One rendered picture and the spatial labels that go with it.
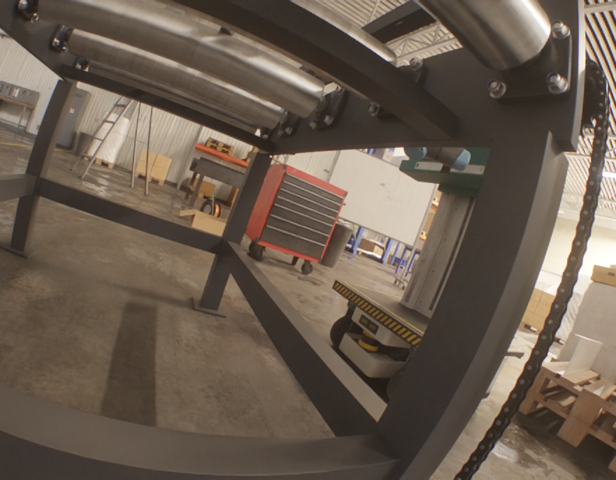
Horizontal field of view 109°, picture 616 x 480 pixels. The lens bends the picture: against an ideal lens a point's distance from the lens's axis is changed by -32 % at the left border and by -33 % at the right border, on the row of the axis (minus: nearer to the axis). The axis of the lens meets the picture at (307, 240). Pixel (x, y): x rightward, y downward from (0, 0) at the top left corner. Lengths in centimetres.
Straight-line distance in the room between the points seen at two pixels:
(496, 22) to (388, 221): 534
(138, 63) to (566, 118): 107
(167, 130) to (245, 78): 1011
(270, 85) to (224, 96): 30
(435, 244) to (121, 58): 152
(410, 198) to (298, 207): 306
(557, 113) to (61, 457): 58
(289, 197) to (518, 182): 273
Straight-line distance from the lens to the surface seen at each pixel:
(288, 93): 82
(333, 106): 87
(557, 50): 47
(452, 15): 36
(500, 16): 37
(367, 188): 555
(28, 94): 1219
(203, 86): 108
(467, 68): 57
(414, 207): 575
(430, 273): 164
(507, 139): 41
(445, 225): 164
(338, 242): 454
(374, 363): 132
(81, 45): 118
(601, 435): 194
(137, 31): 83
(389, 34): 104
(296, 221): 306
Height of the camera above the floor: 56
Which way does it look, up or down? 4 degrees down
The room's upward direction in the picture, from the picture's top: 21 degrees clockwise
